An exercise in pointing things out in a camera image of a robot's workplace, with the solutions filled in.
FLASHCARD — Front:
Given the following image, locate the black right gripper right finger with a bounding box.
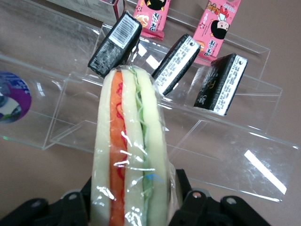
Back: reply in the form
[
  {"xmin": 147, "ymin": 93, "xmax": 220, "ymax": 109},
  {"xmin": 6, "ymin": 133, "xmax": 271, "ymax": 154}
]
[{"xmin": 168, "ymin": 169, "xmax": 271, "ymax": 226}]

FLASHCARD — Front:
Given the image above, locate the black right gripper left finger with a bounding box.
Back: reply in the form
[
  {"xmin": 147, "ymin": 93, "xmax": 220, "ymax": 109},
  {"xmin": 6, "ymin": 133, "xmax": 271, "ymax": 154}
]
[{"xmin": 0, "ymin": 176, "xmax": 93, "ymax": 226}]

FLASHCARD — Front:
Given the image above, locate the plastic-wrapped sandwich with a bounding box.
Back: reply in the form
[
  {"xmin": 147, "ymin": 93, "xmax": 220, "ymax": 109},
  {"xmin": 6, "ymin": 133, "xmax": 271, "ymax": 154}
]
[{"xmin": 90, "ymin": 65, "xmax": 176, "ymax": 226}]

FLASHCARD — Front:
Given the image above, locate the clear acrylic stepped stand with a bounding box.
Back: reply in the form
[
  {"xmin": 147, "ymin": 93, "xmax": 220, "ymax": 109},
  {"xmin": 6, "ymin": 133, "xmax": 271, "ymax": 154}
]
[{"xmin": 0, "ymin": 0, "xmax": 301, "ymax": 203}]

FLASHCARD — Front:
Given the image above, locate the yogurt cup with blue lid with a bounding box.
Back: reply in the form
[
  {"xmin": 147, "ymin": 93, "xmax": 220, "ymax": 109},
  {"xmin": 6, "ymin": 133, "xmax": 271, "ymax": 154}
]
[{"xmin": 0, "ymin": 70, "xmax": 32, "ymax": 124}]

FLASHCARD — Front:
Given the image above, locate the small black snack box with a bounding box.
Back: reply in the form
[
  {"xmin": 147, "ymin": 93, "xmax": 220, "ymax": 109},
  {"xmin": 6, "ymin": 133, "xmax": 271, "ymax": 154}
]
[
  {"xmin": 193, "ymin": 53, "xmax": 248, "ymax": 116},
  {"xmin": 87, "ymin": 10, "xmax": 143, "ymax": 79},
  {"xmin": 151, "ymin": 33, "xmax": 202, "ymax": 97}
]

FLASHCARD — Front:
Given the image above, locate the pink cartoon snack pack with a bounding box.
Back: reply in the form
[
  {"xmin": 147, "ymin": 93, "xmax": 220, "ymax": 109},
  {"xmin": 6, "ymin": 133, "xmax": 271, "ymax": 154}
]
[
  {"xmin": 133, "ymin": 0, "xmax": 173, "ymax": 41},
  {"xmin": 192, "ymin": 0, "xmax": 242, "ymax": 67}
]

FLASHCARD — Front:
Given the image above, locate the red cookie box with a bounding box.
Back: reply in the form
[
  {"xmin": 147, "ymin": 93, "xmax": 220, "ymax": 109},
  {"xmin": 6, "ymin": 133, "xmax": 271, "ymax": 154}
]
[{"xmin": 46, "ymin": 0, "xmax": 126, "ymax": 21}]

